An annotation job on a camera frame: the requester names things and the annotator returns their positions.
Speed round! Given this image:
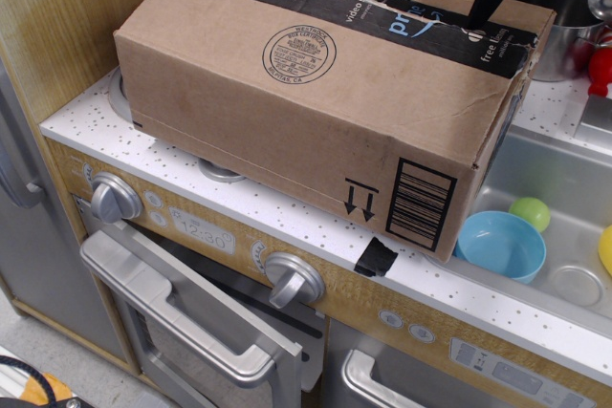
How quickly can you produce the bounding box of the silver stove burner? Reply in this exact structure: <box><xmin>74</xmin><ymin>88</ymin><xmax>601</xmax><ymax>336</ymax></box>
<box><xmin>198</xmin><ymin>159</ymin><xmax>245</xmax><ymax>183</ymax></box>

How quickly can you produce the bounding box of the stainless steel pot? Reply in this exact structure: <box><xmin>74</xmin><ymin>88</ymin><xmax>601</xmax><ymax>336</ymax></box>
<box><xmin>524</xmin><ymin>0</ymin><xmax>603</xmax><ymax>82</ymax></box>

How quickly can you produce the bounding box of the left silver stove knob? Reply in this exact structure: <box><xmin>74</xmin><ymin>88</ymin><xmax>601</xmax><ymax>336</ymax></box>
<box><xmin>91</xmin><ymin>172</ymin><xmax>143</xmax><ymax>224</ymax></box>

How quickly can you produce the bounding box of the grey oven door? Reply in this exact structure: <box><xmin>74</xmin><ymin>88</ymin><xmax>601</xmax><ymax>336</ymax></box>
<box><xmin>80</xmin><ymin>225</ymin><xmax>326</xmax><ymax>407</ymax></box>

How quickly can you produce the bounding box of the grey dishwasher door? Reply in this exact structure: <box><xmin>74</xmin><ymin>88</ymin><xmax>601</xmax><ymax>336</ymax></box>
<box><xmin>324</xmin><ymin>316</ymin><xmax>612</xmax><ymax>408</ymax></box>

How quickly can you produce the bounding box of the blue plastic bowl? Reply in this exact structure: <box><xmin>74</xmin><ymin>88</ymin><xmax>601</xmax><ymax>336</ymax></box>
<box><xmin>454</xmin><ymin>210</ymin><xmax>547</xmax><ymax>284</ymax></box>

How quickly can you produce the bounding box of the orange object on floor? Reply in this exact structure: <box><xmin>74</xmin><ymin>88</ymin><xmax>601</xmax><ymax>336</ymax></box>
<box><xmin>19</xmin><ymin>373</ymin><xmax>73</xmax><ymax>406</ymax></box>

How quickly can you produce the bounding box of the green plastic ball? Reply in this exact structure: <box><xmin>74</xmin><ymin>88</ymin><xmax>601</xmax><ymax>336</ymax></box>
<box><xmin>509</xmin><ymin>197</ymin><xmax>551</xmax><ymax>232</ymax></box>

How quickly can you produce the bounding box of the black tape piece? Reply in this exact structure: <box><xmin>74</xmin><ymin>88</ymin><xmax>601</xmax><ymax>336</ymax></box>
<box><xmin>354</xmin><ymin>237</ymin><xmax>398</xmax><ymax>277</ymax></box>

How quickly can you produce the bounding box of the black cable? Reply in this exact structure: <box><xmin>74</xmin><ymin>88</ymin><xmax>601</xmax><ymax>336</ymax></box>
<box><xmin>0</xmin><ymin>354</ymin><xmax>61</xmax><ymax>404</ymax></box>

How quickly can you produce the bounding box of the red toy bottle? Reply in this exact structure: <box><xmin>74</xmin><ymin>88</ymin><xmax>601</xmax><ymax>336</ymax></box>
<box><xmin>588</xmin><ymin>28</ymin><xmax>611</xmax><ymax>97</ymax></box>

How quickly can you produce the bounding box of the oven clock display panel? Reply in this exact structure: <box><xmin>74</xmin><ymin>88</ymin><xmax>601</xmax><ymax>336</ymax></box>
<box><xmin>168</xmin><ymin>206</ymin><xmax>236</xmax><ymax>255</ymax></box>

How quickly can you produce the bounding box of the grey toy fridge door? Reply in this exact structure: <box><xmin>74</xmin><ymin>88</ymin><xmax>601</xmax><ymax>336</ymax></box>
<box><xmin>1</xmin><ymin>73</ymin><xmax>126</xmax><ymax>363</ymax></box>

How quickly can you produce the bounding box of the large brown cardboard box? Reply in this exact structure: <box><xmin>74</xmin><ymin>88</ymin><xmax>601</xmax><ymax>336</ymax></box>
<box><xmin>114</xmin><ymin>0</ymin><xmax>555</xmax><ymax>261</ymax></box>

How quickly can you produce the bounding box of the silver stove knob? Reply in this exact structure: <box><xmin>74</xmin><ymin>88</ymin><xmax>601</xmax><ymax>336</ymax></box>
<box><xmin>91</xmin><ymin>172</ymin><xmax>143</xmax><ymax>224</ymax></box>
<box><xmin>265</xmin><ymin>252</ymin><xmax>325</xmax><ymax>309</ymax></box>

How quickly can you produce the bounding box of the right silver stove knob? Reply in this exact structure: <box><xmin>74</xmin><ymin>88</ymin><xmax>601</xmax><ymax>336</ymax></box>
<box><xmin>265</xmin><ymin>252</ymin><xmax>325</xmax><ymax>309</ymax></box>

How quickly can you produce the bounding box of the yellow plastic ball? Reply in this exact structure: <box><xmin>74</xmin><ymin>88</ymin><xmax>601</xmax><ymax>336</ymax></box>
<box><xmin>598</xmin><ymin>225</ymin><xmax>612</xmax><ymax>275</ymax></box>

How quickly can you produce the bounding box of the silver toy sink basin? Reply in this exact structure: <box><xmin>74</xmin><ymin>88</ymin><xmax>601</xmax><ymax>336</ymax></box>
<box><xmin>429</xmin><ymin>125</ymin><xmax>612</xmax><ymax>328</ymax></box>

